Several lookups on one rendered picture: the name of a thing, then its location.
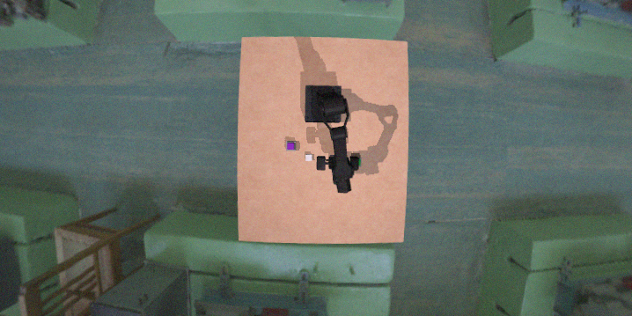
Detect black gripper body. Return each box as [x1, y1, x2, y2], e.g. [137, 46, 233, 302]
[317, 156, 359, 171]

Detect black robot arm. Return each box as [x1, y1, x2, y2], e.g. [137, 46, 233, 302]
[316, 89, 355, 194]

